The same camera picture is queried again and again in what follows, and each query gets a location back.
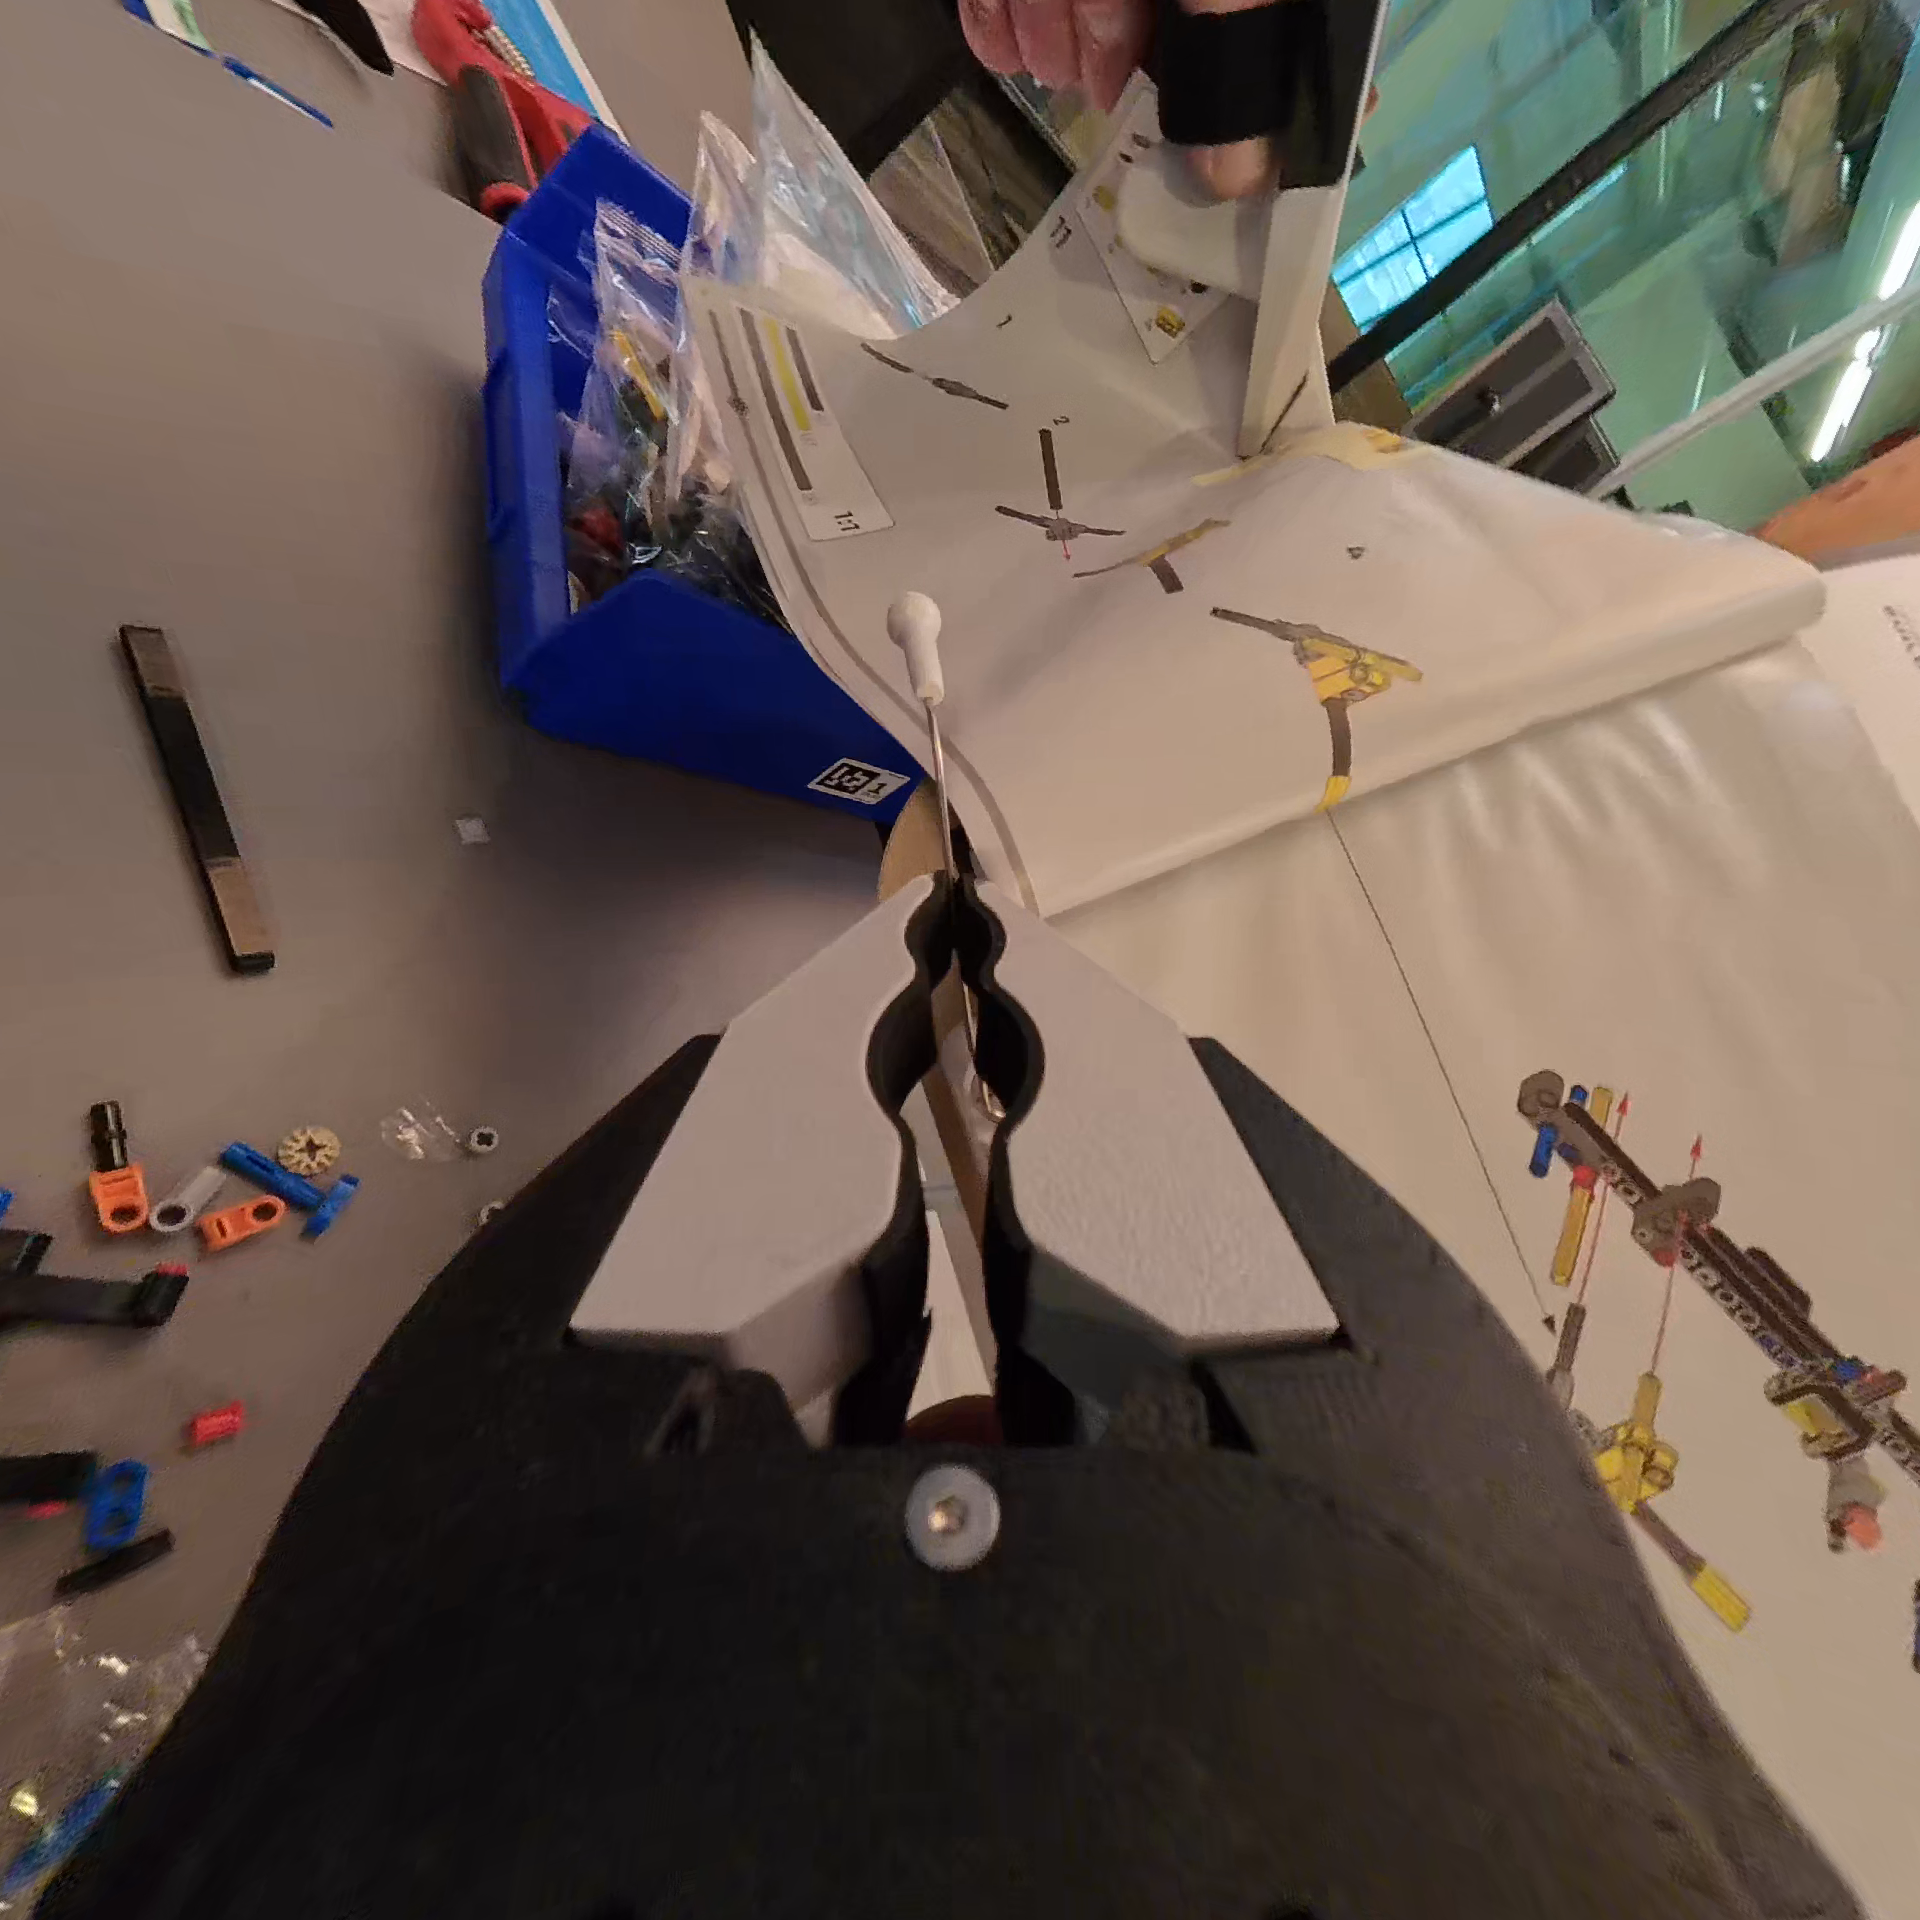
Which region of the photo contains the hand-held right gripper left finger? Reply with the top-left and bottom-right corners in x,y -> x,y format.
568,876 -> 962,1450

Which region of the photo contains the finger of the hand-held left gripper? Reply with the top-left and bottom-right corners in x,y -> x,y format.
1236,183 -> 1362,463

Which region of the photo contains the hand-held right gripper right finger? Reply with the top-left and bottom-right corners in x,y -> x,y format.
959,883 -> 1345,1450

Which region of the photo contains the lego instruction booklet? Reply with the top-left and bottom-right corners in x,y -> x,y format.
682,82 -> 1920,1920

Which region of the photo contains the white-tipped metal page holder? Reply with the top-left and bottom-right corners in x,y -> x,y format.
886,590 -> 1003,1404

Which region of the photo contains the black lego beam assembly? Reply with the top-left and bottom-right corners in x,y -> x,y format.
0,1227 -> 192,1519

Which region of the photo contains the blue T-shaped lego piece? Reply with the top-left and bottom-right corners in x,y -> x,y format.
219,1142 -> 364,1242

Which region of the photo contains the pile of lego part bags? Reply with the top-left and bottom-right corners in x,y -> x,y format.
559,36 -> 962,634

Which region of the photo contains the person's left hand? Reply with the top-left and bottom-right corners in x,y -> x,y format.
959,0 -> 1284,202

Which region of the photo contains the black drawer cabinet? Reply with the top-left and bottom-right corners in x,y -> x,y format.
1410,300 -> 1623,489

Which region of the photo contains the blue plastic bin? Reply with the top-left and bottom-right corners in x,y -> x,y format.
483,129 -> 921,818

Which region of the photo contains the orange connector with black pin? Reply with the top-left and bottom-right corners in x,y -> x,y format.
86,1103 -> 153,1236

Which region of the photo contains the black flat bar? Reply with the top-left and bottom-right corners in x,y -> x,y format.
118,625 -> 281,979

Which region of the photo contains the blue connector with black pin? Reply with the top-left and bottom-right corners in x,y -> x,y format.
52,1462 -> 176,1595

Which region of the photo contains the red black hand tool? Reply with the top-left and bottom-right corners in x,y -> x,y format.
411,0 -> 601,225

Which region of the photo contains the small clear plastic bag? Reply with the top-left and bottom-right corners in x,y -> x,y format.
0,1604 -> 212,1920

